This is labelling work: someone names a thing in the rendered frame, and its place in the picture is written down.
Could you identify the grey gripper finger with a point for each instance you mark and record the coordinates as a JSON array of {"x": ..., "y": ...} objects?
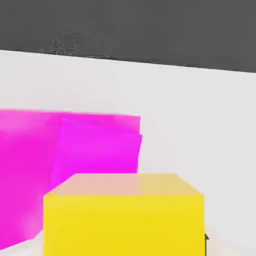
[{"x": 206, "y": 246}]

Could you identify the small yellow cube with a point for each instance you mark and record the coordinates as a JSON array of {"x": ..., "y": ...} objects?
[{"x": 124, "y": 224}]

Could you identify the large magenta box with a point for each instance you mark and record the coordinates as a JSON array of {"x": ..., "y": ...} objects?
[{"x": 30, "y": 160}]

